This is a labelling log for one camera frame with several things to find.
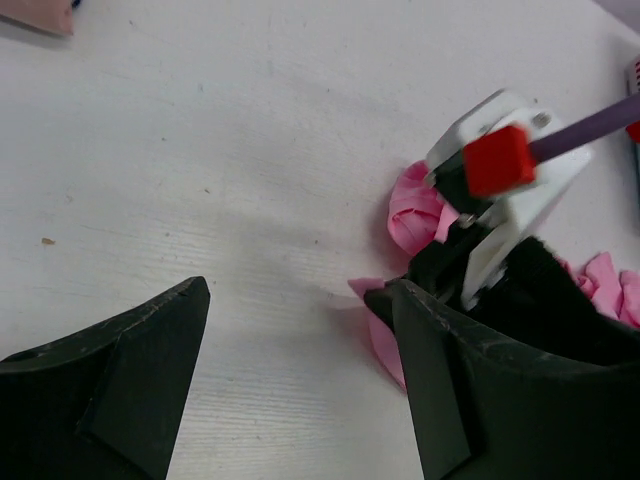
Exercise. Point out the folded dusty pink t shirt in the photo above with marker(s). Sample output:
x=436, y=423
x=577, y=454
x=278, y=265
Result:
x=52, y=16

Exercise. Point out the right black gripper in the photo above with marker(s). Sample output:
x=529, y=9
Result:
x=534, y=301

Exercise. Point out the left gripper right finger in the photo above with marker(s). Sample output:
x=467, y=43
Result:
x=485, y=405

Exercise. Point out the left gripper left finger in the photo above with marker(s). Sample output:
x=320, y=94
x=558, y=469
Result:
x=107, y=401

